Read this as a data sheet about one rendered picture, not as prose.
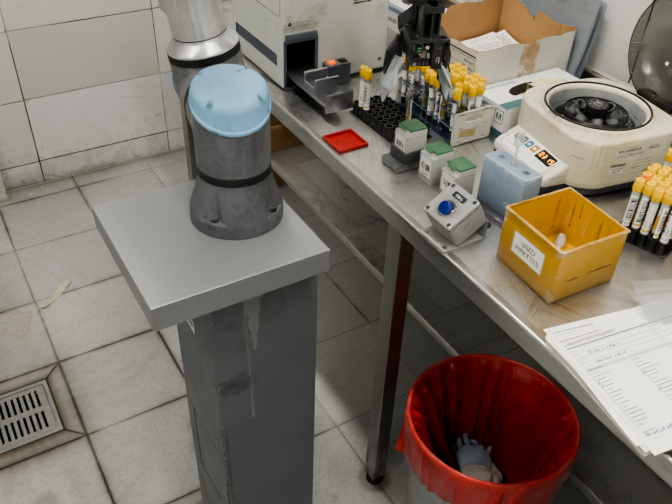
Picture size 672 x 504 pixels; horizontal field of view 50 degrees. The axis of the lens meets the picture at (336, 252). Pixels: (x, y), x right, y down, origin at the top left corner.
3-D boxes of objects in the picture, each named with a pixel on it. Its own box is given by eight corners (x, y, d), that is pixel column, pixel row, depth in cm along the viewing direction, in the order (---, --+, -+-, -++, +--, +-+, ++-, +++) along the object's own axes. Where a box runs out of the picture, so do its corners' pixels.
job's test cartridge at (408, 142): (392, 153, 140) (395, 124, 136) (413, 148, 142) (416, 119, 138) (404, 163, 137) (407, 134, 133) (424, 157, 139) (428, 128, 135)
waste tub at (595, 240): (493, 255, 118) (504, 205, 112) (556, 235, 123) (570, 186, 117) (547, 306, 109) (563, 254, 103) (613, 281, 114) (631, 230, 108)
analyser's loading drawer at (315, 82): (281, 76, 164) (280, 54, 161) (306, 70, 167) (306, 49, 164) (326, 114, 150) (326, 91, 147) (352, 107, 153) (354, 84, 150)
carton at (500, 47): (401, 74, 172) (407, 11, 162) (494, 52, 184) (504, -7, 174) (466, 118, 155) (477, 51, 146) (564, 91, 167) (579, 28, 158)
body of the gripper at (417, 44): (405, 73, 124) (411, 3, 117) (395, 53, 131) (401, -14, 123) (448, 72, 125) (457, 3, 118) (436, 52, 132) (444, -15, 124)
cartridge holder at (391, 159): (381, 160, 140) (382, 144, 138) (419, 150, 144) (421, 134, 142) (396, 174, 137) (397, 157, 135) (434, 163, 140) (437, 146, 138)
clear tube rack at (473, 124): (393, 105, 159) (396, 75, 154) (430, 96, 163) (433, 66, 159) (450, 147, 145) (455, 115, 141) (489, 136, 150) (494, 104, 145)
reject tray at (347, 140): (322, 139, 146) (322, 135, 146) (350, 131, 149) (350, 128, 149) (339, 154, 142) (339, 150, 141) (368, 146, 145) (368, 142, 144)
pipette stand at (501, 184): (469, 204, 130) (478, 156, 123) (498, 193, 133) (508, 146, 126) (507, 233, 123) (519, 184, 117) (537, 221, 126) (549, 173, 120)
